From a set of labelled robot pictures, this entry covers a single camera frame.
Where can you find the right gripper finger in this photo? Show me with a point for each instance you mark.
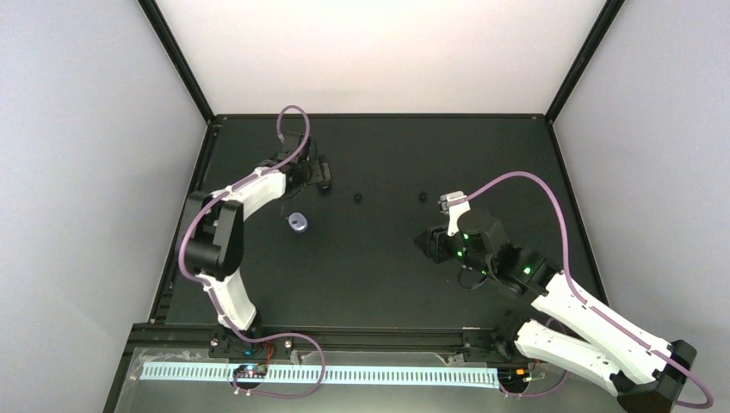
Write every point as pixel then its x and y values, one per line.
pixel 435 233
pixel 429 246

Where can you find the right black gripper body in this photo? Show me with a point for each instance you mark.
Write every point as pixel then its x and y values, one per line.
pixel 473 261

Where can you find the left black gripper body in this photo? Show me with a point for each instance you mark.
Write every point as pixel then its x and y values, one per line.
pixel 309 177

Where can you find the black charging case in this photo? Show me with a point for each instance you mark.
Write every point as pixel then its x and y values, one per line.
pixel 324 185

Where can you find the lavender earbud charging case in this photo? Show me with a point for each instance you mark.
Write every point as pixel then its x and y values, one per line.
pixel 298 222

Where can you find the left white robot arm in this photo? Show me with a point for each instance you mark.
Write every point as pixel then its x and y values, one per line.
pixel 210 248

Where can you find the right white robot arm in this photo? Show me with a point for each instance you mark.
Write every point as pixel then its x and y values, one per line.
pixel 643 372

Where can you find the right circuit board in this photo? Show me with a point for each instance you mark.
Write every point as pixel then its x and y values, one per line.
pixel 515 375

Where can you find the circuit board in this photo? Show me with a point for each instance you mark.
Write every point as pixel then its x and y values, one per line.
pixel 515 375
pixel 250 371

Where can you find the left circuit board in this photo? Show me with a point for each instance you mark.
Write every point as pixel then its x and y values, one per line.
pixel 250 371

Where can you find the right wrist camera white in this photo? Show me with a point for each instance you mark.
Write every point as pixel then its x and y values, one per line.
pixel 453 205

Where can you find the black aluminium front rail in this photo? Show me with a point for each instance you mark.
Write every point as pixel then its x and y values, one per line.
pixel 222 342

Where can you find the white slotted cable duct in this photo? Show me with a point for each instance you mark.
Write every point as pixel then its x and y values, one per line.
pixel 476 377

